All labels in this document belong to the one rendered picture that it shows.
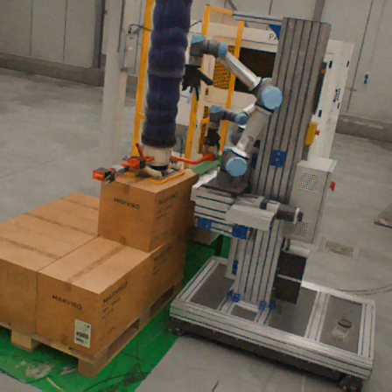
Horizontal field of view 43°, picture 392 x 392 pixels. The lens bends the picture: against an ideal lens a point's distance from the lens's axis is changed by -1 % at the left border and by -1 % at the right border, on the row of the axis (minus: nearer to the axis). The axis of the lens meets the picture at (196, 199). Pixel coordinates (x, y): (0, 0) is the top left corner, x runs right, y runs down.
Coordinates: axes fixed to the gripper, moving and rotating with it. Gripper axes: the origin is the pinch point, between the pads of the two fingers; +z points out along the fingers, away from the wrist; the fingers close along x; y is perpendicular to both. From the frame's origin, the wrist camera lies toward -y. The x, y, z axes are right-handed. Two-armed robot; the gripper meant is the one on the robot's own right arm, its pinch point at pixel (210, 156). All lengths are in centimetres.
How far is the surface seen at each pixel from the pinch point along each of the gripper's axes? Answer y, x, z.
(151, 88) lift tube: 39, -30, -43
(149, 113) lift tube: 40, -29, -28
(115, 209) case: 61, -34, 33
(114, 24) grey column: -71, -135, -75
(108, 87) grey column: -71, -135, -21
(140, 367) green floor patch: 96, 15, 108
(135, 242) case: 61, -17, 50
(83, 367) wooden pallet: 120, -9, 103
